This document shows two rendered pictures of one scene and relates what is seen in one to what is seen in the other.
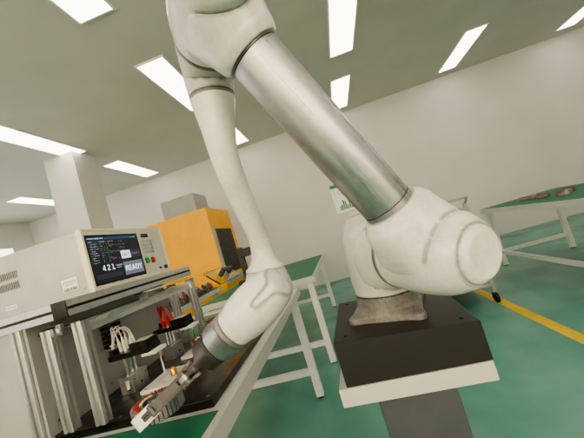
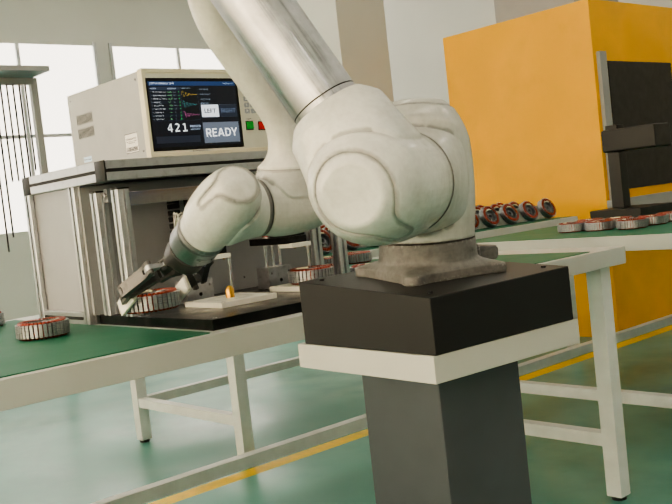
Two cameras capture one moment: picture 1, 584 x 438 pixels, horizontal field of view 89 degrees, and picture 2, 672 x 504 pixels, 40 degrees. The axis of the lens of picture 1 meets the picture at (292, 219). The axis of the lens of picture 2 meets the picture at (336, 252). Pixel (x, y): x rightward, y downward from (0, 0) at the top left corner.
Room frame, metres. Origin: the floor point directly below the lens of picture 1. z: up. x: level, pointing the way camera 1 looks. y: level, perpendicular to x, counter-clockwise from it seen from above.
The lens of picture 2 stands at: (-0.39, -1.03, 0.97)
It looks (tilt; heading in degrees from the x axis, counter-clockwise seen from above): 3 degrees down; 41
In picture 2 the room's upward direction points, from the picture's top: 6 degrees counter-clockwise
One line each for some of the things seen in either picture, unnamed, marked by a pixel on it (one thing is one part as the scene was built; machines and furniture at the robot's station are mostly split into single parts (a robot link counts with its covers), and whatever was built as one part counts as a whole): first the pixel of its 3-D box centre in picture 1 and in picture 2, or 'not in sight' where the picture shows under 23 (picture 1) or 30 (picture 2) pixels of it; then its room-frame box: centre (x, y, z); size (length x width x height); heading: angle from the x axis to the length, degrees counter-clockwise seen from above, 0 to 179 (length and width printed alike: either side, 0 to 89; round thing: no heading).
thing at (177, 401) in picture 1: (158, 404); (151, 300); (0.71, 0.42, 0.82); 0.11 x 0.11 x 0.04
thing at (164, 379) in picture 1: (175, 375); (230, 299); (1.00, 0.52, 0.78); 0.15 x 0.15 x 0.01; 82
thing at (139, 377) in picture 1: (134, 379); (194, 290); (1.02, 0.66, 0.80); 0.08 x 0.05 x 0.06; 172
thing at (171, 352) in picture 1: (173, 349); (275, 276); (1.26, 0.63, 0.80); 0.08 x 0.05 x 0.06; 172
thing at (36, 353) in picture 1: (122, 338); (205, 235); (1.15, 0.75, 0.92); 0.66 x 0.01 x 0.30; 172
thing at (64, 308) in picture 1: (96, 298); (183, 170); (1.16, 0.82, 1.09); 0.68 x 0.44 x 0.05; 172
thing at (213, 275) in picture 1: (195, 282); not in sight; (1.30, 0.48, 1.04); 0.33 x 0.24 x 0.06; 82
